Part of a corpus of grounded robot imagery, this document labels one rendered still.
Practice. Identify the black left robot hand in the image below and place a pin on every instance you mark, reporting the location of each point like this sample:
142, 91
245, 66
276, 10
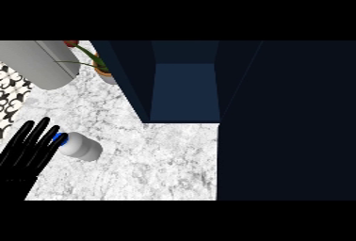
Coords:
21, 157

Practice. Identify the white water bottle blue cap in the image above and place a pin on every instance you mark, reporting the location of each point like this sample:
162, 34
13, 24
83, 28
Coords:
81, 147

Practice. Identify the dark blue open cabinet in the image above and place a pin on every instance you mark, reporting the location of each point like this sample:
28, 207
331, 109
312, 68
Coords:
180, 91

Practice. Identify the dark blue cabinet door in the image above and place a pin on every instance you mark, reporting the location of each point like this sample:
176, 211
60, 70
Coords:
286, 125

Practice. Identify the grey rounded appliance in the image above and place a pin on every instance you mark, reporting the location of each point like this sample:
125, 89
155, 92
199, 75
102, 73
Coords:
38, 62

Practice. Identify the potted plant with red flower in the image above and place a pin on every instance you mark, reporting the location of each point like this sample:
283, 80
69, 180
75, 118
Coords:
97, 64

